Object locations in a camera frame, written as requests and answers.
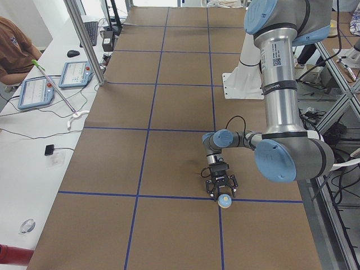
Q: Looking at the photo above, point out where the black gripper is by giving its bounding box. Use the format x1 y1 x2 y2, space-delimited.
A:
205 163 239 200

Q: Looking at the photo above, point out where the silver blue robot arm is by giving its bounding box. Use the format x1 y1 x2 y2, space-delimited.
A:
202 1 335 208

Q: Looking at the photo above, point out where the brown paper table mat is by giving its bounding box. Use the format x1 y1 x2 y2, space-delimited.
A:
29 7 321 269

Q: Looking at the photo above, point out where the small black square device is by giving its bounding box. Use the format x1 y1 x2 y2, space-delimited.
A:
44 144 55 156

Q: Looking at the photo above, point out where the black power adapter box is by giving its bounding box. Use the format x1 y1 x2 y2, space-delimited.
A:
102 31 115 52

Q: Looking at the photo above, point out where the far blue teach pendant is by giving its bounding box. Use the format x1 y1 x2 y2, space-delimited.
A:
58 61 93 89

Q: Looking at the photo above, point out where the blue teach pendant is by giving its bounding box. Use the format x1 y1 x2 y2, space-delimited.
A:
17 77 54 110
58 61 93 89

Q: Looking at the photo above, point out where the black computer mouse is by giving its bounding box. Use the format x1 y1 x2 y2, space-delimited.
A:
67 50 80 58

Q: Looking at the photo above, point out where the near blue teach pendant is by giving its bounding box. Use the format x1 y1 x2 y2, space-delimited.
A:
17 77 54 110

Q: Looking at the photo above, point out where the black keyboard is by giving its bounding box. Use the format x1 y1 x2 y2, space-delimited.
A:
83 21 98 46

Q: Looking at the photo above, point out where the red bottle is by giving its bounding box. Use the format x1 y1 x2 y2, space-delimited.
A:
0 245 34 266

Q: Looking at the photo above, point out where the pink green stick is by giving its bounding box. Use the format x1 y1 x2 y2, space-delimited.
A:
31 59 79 118

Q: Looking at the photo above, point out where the person in brown shirt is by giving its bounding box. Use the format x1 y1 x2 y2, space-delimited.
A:
1 17 42 86

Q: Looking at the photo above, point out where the white camera column pedestal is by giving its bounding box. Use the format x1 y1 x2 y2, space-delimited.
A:
222 33 264 100

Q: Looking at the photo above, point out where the aluminium frame post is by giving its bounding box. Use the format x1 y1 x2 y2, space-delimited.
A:
64 0 105 86

